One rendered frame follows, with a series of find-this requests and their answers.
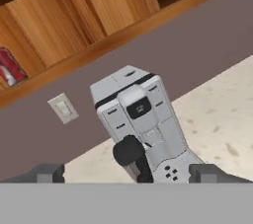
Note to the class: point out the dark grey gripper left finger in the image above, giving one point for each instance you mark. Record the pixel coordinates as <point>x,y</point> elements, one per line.
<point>49,173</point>

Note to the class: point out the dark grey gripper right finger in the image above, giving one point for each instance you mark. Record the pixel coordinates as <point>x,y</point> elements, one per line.
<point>204,173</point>

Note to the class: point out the white coffee machine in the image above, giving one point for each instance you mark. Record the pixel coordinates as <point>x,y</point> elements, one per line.
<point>145,126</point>

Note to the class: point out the white wall light switch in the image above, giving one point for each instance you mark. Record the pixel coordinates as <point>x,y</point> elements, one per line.
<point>63,108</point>

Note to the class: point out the wooden cabinet door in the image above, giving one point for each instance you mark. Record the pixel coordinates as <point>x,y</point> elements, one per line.
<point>49,20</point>

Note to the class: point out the red can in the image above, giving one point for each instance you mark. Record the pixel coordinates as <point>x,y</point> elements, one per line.
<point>10,66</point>

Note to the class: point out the wooden wall cabinet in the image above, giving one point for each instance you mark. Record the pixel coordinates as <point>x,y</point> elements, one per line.
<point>99,30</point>

